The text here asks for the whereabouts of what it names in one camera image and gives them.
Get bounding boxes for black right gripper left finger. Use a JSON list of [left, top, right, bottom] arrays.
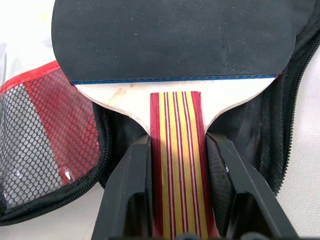
[[90, 135, 154, 240]]

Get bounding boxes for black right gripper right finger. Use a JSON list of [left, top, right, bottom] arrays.
[[205, 131, 300, 240]]

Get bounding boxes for black and red paddle case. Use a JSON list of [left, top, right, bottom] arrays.
[[0, 0, 320, 228]]

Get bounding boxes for black rubber table tennis paddle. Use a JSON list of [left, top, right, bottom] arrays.
[[49, 0, 299, 240]]

